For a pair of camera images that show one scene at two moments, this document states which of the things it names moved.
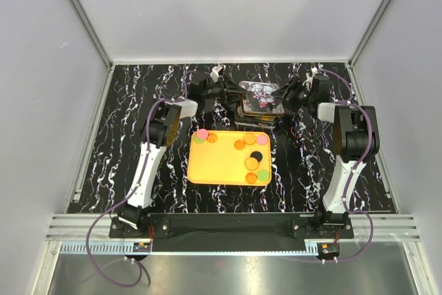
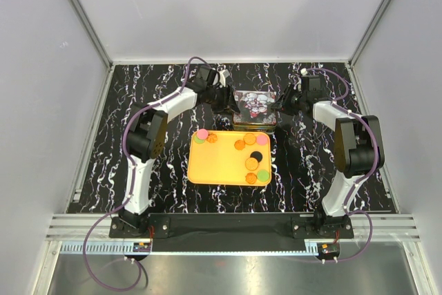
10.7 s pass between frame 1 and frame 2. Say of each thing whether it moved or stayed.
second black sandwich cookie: stayed
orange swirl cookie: stayed
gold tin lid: moved
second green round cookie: stayed
